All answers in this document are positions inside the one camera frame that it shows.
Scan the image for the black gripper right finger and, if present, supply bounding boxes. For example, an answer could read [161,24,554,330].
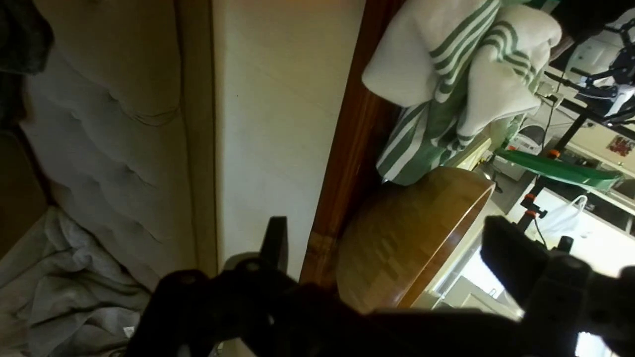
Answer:
[483,217,635,357]

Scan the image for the white plastic bag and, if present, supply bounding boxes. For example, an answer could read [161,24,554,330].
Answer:
[534,193,592,249]

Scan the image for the light grey blanket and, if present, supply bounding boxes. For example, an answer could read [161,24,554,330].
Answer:
[0,207,159,357]

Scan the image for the large wooden bowl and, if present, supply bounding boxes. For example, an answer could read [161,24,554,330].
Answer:
[334,165,498,318]

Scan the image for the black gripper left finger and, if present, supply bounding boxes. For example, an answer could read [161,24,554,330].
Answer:
[125,215,346,357]

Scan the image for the green flat tray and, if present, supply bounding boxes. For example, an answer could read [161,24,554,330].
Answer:
[494,147,625,195]

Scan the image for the grey-brown tufted couch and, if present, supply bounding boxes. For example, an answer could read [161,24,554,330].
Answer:
[0,0,223,357]

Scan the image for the white green striped towel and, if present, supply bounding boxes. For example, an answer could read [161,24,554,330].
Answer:
[362,0,566,189]

